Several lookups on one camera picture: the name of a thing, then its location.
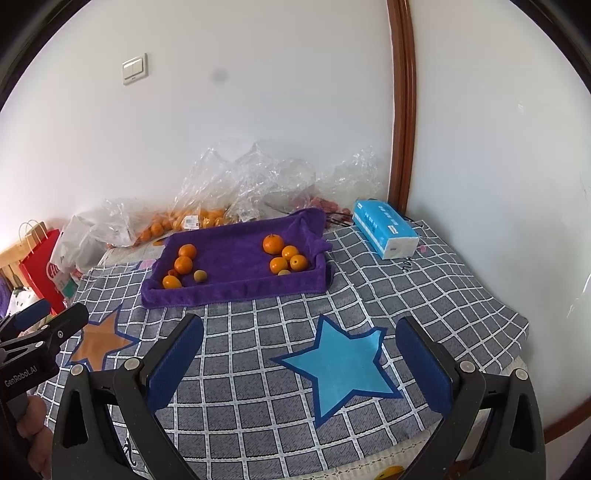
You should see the blue tissue pack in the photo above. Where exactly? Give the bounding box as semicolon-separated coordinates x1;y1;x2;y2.
353;199;420;260

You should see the wooden headboard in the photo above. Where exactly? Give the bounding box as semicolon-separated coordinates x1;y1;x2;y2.
0;244;24;278

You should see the person's left hand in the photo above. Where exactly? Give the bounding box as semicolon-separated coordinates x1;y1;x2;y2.
18;396;52;478

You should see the printed cardboard sheet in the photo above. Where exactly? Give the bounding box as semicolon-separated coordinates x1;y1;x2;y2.
99;240;167;268

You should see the grey checked star blanket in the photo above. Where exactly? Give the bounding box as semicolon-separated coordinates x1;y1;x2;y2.
34;217;530;480

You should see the brown wooden door frame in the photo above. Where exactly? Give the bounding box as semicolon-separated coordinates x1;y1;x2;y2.
387;0;416;215

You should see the purple towel-lined tray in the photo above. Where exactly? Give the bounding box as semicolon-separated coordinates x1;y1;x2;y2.
141;208;332;309

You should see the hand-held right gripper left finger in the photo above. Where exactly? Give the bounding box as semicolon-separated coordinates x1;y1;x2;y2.
51;313;205;480

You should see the white spotted cloth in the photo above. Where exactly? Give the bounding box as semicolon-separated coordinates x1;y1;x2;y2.
9;286;42;310

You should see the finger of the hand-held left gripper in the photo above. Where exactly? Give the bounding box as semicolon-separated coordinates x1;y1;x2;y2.
0;302;89;355
0;299;51;333

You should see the brown wooden baseboard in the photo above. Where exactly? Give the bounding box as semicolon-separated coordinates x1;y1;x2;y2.
542;390;591;444

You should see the white plastic bag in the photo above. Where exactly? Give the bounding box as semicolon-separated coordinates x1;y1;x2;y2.
50;215;109;282

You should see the clear bag of red fruits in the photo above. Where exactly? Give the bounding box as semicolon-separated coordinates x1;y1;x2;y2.
259;145;389;222

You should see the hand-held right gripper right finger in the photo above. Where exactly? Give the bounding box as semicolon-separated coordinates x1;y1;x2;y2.
396;316;548;480

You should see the clear labelled bag of oranges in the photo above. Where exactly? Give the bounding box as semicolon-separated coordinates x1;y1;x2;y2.
170;145;278;232

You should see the red paper bag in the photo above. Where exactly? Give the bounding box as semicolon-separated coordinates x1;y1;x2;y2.
18;220;70;315

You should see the white wall switch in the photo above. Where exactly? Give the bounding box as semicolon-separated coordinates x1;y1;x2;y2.
122;53;149;86

